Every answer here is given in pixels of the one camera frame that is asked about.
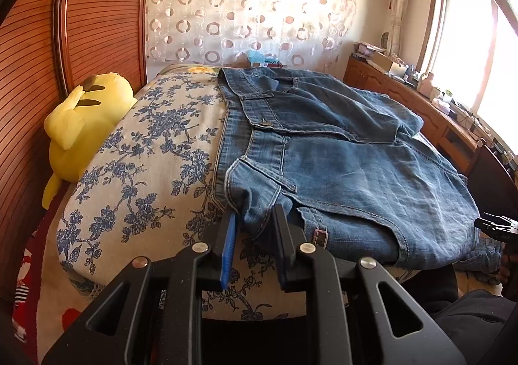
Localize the blue denim jeans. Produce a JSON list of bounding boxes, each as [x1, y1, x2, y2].
[[214, 68, 503, 274]]

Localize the right hand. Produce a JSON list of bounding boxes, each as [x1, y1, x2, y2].
[[499, 254, 518, 284]]

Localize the long wooden sideboard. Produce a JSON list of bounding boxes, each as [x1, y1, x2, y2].
[[343, 55, 477, 174]]

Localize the red patterned blanket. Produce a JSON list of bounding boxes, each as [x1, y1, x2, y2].
[[12, 185, 89, 364]]

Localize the blue floral bed sheet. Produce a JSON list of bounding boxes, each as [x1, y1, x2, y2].
[[55, 63, 422, 322]]

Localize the yellow plush toy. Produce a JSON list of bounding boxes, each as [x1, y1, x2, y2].
[[42, 73, 137, 209]]

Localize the cardboard box on sideboard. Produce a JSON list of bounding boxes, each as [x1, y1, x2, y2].
[[371, 52, 407, 77]]

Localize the box with blue tissue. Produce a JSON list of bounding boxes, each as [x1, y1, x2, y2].
[[247, 50, 284, 68]]

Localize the wooden slatted wardrobe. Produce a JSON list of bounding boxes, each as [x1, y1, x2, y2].
[[1, 0, 146, 312]]

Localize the sheer circle pattern curtain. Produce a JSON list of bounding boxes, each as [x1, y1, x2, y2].
[[146, 0, 356, 72]]

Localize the window with wooden frame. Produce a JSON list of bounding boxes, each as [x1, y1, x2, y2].
[[422, 0, 517, 154]]

